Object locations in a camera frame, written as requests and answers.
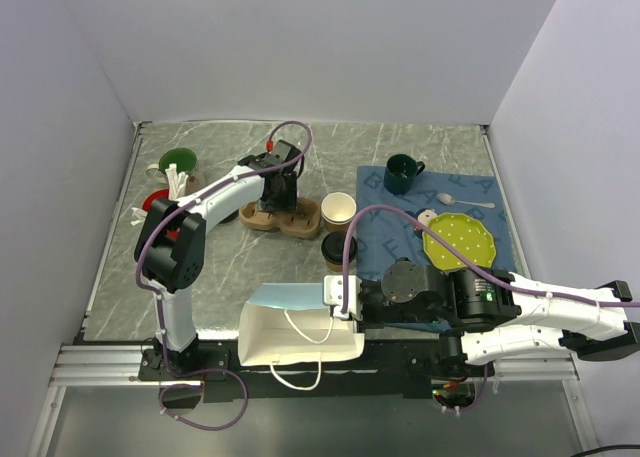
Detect black coffee cup lid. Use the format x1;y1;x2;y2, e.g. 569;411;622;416
321;231;358;261
220;212;239;224

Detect light blue paper bag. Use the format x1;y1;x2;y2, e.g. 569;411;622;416
237;283;365;392

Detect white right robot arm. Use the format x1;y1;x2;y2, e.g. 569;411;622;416
349;259;639;380

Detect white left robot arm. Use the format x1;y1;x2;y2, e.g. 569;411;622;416
134;139;308;379

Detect stacked brown paper cups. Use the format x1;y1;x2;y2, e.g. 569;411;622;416
321;192;357;232

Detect blue letter print cloth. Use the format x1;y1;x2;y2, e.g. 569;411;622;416
355;166;520;281

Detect white mug green inside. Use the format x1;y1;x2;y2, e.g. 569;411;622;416
145;148;206;195

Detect white wrapped straws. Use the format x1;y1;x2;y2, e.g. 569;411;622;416
131;163;189;226

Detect red cup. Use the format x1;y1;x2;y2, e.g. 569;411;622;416
142;188;179;241

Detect green polka dot plate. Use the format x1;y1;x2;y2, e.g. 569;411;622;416
422;212;497;271

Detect dark green mug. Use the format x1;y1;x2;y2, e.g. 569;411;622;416
383;154;425;195

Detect silver spoon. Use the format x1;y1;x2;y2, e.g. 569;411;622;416
436;193;496;209

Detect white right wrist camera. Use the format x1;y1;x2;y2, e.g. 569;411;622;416
323;274;362;321

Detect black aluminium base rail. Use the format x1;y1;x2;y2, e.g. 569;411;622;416
49;339;578;403

